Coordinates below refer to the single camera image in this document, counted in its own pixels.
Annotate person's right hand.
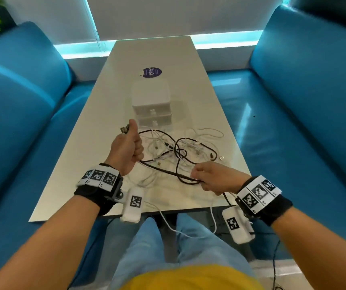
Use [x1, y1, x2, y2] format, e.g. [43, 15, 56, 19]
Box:
[190, 161, 252, 196]

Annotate person's left hand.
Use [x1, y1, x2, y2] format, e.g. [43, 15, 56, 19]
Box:
[104, 119, 145, 176]

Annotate tangle of white cables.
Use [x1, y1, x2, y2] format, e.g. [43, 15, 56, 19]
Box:
[138, 126, 231, 239]

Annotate black cables bundle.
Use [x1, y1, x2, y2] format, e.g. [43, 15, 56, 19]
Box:
[120, 123, 233, 206]

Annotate white box with drawers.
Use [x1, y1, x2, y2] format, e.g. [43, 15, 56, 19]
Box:
[131, 79, 173, 129]

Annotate person's left forearm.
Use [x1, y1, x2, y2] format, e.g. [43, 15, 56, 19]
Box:
[0, 195, 101, 290]

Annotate person's right forearm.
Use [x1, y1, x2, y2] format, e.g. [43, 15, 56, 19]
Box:
[271, 207, 346, 290]

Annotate person's blue jeans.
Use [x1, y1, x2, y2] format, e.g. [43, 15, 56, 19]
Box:
[109, 213, 257, 290]

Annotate person's yellow shirt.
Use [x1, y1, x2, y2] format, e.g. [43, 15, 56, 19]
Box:
[127, 265, 264, 290]

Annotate black marker-tagged left wristband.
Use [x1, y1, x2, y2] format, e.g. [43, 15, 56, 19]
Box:
[74, 163, 124, 216]

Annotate black marker-tagged wristband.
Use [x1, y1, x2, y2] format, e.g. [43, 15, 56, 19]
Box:
[235, 175, 293, 227]
[74, 163, 124, 216]

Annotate black marker-tagged right wristband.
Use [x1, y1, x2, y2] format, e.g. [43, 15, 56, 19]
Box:
[235, 175, 293, 227]

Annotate round purple sticker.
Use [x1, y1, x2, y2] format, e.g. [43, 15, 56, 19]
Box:
[140, 66, 163, 79]

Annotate blue leather sofa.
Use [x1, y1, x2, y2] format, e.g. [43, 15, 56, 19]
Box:
[208, 5, 346, 263]
[0, 21, 96, 278]

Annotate white table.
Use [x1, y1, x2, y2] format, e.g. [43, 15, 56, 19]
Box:
[28, 36, 252, 222]

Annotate cyan light strip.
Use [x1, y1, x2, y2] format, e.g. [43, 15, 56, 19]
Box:
[53, 30, 264, 60]

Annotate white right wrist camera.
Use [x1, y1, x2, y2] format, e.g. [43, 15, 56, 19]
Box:
[222, 205, 256, 245]

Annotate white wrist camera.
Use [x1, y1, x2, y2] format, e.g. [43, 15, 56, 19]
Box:
[120, 187, 146, 224]
[222, 205, 256, 245]

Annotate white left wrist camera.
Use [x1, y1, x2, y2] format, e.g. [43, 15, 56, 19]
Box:
[120, 187, 146, 224]

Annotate black left camera cord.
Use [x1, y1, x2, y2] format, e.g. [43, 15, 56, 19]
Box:
[67, 219, 115, 290]

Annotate black camera cord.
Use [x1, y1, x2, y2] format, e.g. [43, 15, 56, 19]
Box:
[67, 219, 115, 290]
[271, 238, 284, 290]

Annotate black right camera cord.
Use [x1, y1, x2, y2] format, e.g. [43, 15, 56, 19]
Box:
[271, 238, 284, 290]

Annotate cyan vertical wall light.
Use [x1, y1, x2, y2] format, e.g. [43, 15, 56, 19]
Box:
[84, 0, 100, 43]

